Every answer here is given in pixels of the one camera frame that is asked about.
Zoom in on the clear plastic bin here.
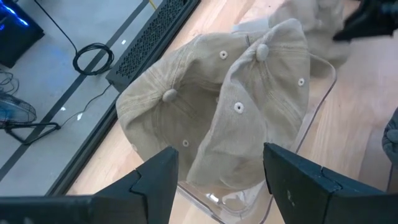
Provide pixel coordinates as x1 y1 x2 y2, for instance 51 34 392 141
177 18 338 224

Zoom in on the black computer tower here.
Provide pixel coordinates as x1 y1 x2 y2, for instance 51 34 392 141
0 0 45 68

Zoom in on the beige baseball cap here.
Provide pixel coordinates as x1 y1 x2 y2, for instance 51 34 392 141
115 30 252 184
185 17 312 191
269 0 352 68

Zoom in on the black metal table frame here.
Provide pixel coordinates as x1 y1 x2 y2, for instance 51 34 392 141
46 91 122 197

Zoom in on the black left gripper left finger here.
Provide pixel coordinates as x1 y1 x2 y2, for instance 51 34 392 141
0 146 180 224

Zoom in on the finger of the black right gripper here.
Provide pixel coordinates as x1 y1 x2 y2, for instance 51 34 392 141
332 12 398 42

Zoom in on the black floor fan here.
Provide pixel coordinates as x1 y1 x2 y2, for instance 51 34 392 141
0 93 62 146

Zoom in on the thin grey cable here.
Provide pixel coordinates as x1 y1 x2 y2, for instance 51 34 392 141
60 83 113 128

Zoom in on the coiled black cable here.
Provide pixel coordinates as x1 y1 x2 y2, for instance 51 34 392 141
32 0 115 77

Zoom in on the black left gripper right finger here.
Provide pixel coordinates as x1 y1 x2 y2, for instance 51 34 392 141
262 142 398 224

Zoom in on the thin black cable tangle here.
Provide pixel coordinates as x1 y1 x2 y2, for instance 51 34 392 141
0 70 20 96

